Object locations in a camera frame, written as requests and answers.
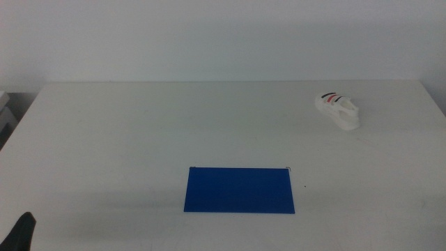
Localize white shoe black red stripes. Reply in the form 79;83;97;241
314;91;360;132

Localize blue rectangular mat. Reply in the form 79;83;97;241
183;166;296;215

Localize white shelf unit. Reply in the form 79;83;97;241
0;90;19;141

